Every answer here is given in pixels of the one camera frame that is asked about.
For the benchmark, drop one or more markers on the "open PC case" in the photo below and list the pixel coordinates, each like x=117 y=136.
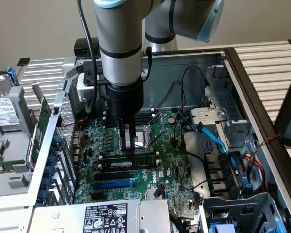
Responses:
x=160 y=92

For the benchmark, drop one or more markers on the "silver hard disk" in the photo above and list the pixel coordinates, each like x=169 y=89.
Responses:
x=4 y=109

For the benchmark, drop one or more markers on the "long black expansion slot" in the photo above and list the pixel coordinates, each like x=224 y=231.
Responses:
x=111 y=176

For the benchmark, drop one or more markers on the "blue card retention clip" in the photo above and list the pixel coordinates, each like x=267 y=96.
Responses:
x=56 y=142
x=49 y=171
x=42 y=195
x=46 y=183
x=52 y=160

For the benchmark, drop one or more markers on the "short black expansion slot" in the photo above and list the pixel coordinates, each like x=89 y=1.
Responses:
x=97 y=196

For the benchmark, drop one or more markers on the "black fan housing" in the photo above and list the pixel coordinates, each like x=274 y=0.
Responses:
x=215 y=170

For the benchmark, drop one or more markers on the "round coin battery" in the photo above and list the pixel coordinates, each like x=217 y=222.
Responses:
x=171 y=119

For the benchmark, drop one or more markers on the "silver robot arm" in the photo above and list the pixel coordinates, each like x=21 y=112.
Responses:
x=118 y=36

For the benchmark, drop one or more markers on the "blue plastic disk bracket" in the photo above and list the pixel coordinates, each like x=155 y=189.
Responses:
x=12 y=75

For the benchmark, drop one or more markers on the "green graphics card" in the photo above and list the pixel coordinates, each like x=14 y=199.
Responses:
x=42 y=121

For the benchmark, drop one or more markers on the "CPU socket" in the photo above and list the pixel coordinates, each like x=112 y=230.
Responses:
x=141 y=139

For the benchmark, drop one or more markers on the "white case label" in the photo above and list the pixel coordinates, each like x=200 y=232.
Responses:
x=145 y=72

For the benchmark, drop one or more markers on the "black framed panel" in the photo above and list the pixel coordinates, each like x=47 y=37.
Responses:
x=280 y=114

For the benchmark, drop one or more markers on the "black box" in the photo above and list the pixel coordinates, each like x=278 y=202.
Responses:
x=78 y=48

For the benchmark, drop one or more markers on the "thin metal locking lever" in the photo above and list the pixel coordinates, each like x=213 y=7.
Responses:
x=157 y=139
x=140 y=145

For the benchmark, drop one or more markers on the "silver power supply unit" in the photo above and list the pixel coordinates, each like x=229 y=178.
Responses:
x=63 y=218

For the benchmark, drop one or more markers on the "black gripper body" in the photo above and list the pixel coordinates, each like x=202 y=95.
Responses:
x=123 y=102

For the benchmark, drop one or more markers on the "small silver heatsink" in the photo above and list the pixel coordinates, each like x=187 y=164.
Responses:
x=150 y=194

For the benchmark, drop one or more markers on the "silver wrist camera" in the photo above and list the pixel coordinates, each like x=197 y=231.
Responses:
x=83 y=89

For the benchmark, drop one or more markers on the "grey metal disk bay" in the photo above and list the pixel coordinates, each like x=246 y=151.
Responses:
x=208 y=115

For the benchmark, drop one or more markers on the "green RAM stick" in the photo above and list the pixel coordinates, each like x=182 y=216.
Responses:
x=2 y=168
x=145 y=162

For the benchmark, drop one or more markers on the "blue expansion slot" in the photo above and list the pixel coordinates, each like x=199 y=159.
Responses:
x=111 y=186

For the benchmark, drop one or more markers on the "grey drive cage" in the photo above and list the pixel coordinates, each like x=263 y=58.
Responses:
x=232 y=206

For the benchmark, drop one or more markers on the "green motherboard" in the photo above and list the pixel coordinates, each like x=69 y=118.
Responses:
x=169 y=155

